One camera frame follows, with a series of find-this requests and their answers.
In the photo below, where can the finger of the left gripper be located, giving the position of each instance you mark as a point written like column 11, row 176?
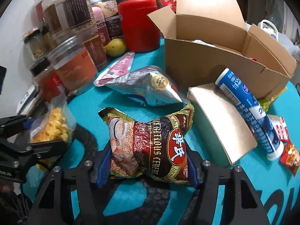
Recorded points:
column 27, row 155
column 13, row 125

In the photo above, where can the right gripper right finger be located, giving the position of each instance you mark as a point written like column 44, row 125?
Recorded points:
column 241, row 203

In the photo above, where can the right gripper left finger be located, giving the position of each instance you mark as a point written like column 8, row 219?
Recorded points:
column 66, row 195

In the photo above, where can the yellow waffle snack bag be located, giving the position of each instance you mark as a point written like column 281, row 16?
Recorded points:
column 57, row 124

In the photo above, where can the gold paper box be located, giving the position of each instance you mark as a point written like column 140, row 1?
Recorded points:
column 222, row 129

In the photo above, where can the brown cereal bag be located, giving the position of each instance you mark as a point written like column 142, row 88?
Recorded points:
column 156, row 148

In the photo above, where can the blue tube package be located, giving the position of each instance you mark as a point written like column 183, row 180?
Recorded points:
column 252, row 112

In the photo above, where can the pink cone pouch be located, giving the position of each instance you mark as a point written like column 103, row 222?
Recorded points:
column 120, row 67

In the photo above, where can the silver foil snack bag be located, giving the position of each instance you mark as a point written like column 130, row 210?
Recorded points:
column 150, row 86

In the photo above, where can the white bread packet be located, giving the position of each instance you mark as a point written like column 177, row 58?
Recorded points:
column 203, row 43

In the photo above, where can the person left hand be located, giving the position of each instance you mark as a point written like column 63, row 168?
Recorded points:
column 6, row 187

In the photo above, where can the red label dark-lid jar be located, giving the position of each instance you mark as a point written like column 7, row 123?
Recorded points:
column 46, row 79

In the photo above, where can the small red snack packet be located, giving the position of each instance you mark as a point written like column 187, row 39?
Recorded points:
column 290, row 158

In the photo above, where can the orange label clear jar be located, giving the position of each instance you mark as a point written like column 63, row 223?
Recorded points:
column 73, row 64

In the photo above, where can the red white flat packet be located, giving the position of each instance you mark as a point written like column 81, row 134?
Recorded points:
column 280, row 127

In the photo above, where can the green lollipop yellow stick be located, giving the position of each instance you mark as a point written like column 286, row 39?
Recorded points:
column 265, row 104

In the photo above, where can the yellow green fruit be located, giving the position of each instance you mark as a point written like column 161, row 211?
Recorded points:
column 116, row 48

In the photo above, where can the pink bottle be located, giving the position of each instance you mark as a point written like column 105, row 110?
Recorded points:
column 101, row 25

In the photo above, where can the dark label tall jar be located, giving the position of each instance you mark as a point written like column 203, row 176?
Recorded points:
column 79, row 14

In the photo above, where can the red canister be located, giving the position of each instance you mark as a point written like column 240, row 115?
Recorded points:
column 139, row 32

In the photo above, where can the open cardboard box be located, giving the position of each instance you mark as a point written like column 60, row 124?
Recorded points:
column 259, row 60

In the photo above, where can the white thermos pot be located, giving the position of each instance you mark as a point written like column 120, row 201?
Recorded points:
column 269, row 28

